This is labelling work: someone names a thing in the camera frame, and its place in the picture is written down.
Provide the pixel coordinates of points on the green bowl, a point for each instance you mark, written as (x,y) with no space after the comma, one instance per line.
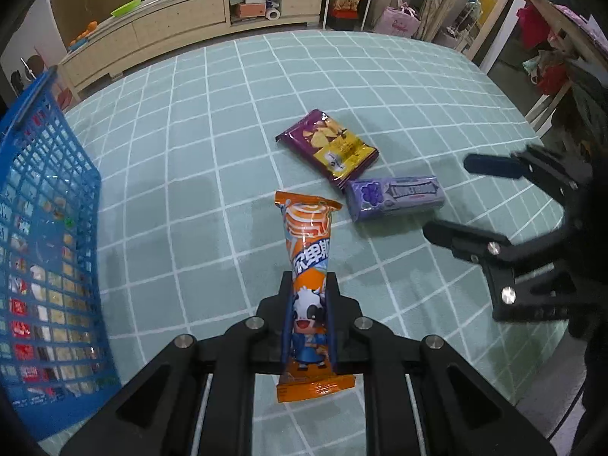
(127,7)

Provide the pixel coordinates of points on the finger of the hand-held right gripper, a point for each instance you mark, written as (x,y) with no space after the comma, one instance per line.
(494,165)
(456,240)

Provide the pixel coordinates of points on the orange cone snack packet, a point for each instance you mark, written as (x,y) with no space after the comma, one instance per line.
(306,247)

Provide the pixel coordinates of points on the orange box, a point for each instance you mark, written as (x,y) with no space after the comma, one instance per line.
(251,10)

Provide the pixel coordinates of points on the light wooden TV cabinet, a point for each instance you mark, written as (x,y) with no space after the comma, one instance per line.
(180,23)

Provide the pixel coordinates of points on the brown round wall decor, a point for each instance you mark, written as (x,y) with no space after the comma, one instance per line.
(35,64)

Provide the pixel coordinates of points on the pink bag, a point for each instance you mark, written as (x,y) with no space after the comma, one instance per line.
(396,21)

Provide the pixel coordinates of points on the blue plastic basket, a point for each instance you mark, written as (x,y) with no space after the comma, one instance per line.
(47,161)

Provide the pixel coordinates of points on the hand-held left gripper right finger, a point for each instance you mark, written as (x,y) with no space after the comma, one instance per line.
(333,313)

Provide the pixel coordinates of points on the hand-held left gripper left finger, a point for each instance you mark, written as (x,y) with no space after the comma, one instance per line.
(284,313)

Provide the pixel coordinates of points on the patterned curtain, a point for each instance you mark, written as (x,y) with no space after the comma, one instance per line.
(446,0)

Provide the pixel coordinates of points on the standing mirror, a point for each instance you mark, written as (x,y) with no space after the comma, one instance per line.
(494,23)

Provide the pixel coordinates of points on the pink garment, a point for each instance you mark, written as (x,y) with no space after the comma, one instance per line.
(572,16)

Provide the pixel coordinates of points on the purple chips packet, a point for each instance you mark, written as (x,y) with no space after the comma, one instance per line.
(327,147)

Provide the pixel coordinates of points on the purple box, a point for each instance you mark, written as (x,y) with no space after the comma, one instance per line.
(394,197)

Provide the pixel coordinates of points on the red hanging clothes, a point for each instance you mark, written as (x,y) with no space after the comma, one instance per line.
(536,23)

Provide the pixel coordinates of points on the heap of oranges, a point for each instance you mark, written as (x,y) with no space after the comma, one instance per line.
(83,33)

